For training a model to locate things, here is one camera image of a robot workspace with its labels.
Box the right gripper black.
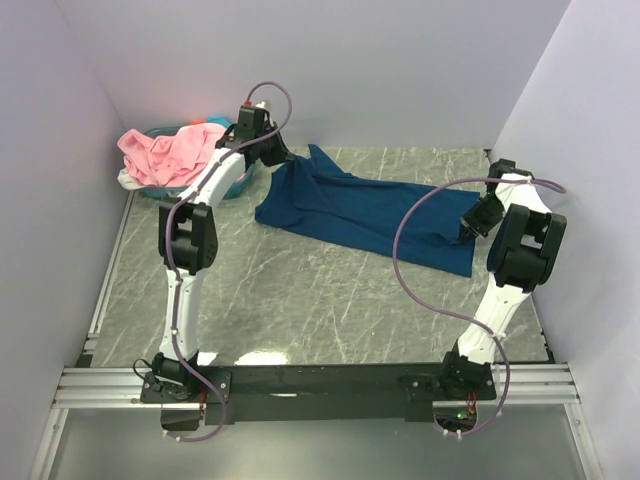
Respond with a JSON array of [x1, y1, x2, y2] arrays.
[[458, 194, 505, 244]]

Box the dark blue t shirt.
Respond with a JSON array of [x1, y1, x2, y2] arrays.
[[255, 144, 479, 278]]

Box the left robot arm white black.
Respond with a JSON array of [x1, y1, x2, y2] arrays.
[[152, 101, 294, 402]]

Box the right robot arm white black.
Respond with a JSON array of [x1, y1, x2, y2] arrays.
[[438, 159, 568, 399]]

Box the teal laundry basket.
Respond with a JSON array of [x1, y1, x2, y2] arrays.
[[134, 115, 259, 202]]

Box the pink t shirt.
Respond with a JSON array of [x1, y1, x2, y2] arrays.
[[117, 123, 226, 188]]

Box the white garment in basket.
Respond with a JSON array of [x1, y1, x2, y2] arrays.
[[117, 168, 144, 191]]

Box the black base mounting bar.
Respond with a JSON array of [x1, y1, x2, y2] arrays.
[[140, 363, 497, 431]]

